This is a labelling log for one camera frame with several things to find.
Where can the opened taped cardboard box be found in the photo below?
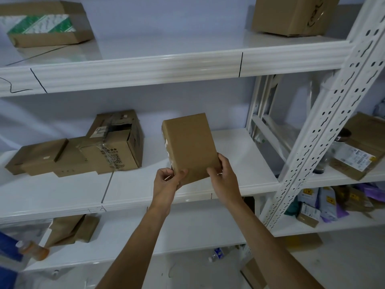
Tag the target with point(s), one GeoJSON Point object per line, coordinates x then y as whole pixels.
{"type": "Point", "coordinates": [120, 147]}

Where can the small labelled brown box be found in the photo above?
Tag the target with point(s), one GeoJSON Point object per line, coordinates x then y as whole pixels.
{"type": "Point", "coordinates": [308, 215]}

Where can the white metal shelving unit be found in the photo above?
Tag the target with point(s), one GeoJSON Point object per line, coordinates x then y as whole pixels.
{"type": "Point", "coordinates": [150, 66]}

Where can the white perforated shelf upright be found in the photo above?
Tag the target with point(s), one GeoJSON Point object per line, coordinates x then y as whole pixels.
{"type": "Point", "coordinates": [327, 117]}

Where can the plain brown cardboard box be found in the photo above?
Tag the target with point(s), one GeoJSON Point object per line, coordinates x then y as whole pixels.
{"type": "Point", "coordinates": [191, 147]}

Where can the dark glass jar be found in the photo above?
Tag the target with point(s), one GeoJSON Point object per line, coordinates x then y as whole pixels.
{"type": "Point", "coordinates": [337, 147]}

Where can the person's right thumb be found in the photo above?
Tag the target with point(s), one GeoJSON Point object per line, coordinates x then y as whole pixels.
{"type": "Point", "coordinates": [213, 171]}

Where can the orange bottle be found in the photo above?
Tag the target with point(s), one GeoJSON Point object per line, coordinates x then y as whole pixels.
{"type": "Point", "coordinates": [34, 251]}

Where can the clear plastic water bottle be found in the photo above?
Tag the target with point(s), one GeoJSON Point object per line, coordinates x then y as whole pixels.
{"type": "Point", "coordinates": [218, 255]}

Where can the small brown cardboard box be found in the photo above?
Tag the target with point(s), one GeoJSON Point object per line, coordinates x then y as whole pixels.
{"type": "Point", "coordinates": [88, 228]}

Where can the brown box with black scribble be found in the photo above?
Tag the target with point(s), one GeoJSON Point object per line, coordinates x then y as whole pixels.
{"type": "Point", "coordinates": [288, 14]}

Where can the person's right forearm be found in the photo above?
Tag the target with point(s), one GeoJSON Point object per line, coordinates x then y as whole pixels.
{"type": "Point", "coordinates": [270, 249]}

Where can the person's left thumb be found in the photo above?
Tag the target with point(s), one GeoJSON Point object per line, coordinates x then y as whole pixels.
{"type": "Point", "coordinates": [183, 176]}

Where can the person's left forearm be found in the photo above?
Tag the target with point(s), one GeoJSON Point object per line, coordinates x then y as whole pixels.
{"type": "Point", "coordinates": [137, 249]}

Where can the brown paper bag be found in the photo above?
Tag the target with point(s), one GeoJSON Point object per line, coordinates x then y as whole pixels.
{"type": "Point", "coordinates": [64, 230]}

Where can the brown box with white label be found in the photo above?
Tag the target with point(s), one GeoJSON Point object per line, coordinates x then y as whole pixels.
{"type": "Point", "coordinates": [361, 147]}

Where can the white shelving unit with packets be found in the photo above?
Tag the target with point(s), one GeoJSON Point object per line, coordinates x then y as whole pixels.
{"type": "Point", "coordinates": [346, 222]}

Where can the person's right hand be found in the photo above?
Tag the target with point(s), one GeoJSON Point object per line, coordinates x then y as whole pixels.
{"type": "Point", "coordinates": [227, 186]}

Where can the cardboard piece on floor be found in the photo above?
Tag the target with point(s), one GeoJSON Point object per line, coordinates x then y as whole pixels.
{"type": "Point", "coordinates": [254, 275]}

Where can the box with green white tape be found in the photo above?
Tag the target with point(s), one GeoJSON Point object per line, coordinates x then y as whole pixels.
{"type": "Point", "coordinates": [45, 24]}

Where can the small flat brown box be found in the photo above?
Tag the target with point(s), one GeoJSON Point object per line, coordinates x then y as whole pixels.
{"type": "Point", "coordinates": [72, 161]}

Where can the blue fabric item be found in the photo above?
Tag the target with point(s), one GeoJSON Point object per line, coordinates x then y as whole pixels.
{"type": "Point", "coordinates": [9, 267]}

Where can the flat brown cardboard box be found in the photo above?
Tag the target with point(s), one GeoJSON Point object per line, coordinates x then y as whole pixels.
{"type": "Point", "coordinates": [33, 158]}

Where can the pile of mailer packets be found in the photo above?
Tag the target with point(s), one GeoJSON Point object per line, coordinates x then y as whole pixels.
{"type": "Point", "coordinates": [340, 201]}

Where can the person's left hand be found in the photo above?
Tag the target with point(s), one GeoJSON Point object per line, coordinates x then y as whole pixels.
{"type": "Point", "coordinates": [164, 189]}

